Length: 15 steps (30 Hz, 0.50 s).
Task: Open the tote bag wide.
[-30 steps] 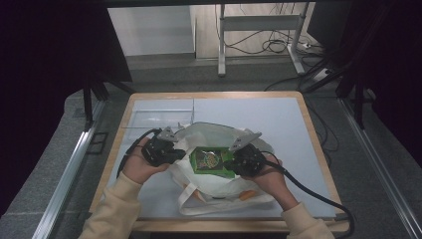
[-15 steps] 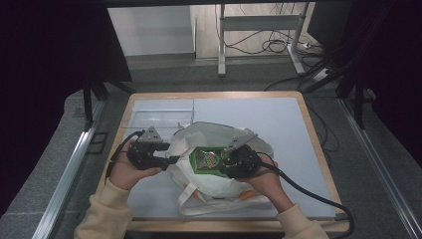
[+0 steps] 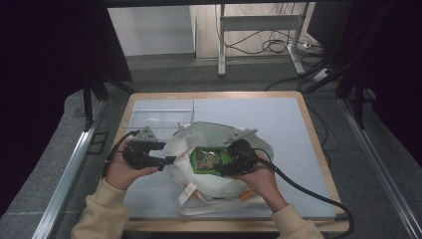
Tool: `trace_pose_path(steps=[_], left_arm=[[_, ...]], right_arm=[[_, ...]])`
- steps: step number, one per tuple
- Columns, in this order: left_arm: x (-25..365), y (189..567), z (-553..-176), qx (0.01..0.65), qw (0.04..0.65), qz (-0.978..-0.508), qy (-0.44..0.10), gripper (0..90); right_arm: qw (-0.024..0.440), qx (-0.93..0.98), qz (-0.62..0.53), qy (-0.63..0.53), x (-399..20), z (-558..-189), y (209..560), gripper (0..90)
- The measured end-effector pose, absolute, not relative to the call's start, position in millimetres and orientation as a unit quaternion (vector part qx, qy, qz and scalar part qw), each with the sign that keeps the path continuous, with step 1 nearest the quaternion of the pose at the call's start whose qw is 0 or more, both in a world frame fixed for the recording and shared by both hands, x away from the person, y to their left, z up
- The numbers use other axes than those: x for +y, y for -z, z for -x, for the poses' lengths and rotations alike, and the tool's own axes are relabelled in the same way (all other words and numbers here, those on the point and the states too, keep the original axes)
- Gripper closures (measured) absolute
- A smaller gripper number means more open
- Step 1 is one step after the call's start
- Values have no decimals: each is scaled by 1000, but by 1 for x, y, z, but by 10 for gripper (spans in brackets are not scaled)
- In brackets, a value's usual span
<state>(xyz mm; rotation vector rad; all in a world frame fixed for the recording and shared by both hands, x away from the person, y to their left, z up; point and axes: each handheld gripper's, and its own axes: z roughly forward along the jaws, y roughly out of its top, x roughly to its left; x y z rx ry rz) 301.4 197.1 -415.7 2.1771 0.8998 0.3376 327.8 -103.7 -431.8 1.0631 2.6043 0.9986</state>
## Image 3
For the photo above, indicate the white panel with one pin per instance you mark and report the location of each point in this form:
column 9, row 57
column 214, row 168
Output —
column 149, row 30

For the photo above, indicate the black metal stand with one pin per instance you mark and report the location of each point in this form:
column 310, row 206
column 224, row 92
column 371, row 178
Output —
column 88, row 106
column 358, row 106

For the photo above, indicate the green snack packet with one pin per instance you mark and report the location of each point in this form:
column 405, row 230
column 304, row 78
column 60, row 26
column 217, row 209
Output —
column 205, row 161

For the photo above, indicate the small black frame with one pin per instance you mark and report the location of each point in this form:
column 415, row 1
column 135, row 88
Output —
column 96, row 143

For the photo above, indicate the clear plastic container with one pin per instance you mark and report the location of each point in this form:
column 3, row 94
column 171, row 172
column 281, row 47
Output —
column 159, row 116

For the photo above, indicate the white power strip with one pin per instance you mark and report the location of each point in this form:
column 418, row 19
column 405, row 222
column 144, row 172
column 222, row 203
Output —
column 321, row 74

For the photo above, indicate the dark curtain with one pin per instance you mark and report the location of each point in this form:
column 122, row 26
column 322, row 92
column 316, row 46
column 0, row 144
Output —
column 40, row 83
column 398, row 66

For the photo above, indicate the white printed canvas tote bag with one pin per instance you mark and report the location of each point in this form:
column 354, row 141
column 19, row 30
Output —
column 205, row 136

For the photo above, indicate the white metal desk frame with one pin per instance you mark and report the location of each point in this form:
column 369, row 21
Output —
column 258, row 23

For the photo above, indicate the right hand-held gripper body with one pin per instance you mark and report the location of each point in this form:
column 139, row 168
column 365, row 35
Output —
column 245, row 157

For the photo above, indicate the aluminium rail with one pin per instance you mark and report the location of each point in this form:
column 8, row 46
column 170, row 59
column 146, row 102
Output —
column 66, row 172
column 381, row 166

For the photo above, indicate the person's right hand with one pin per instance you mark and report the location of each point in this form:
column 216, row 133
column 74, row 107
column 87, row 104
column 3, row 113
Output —
column 265, row 186

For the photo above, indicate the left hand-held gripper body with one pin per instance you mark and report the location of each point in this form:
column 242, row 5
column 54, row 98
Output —
column 139, row 154

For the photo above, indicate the person's left hand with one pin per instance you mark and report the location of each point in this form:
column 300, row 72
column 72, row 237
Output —
column 121, row 174

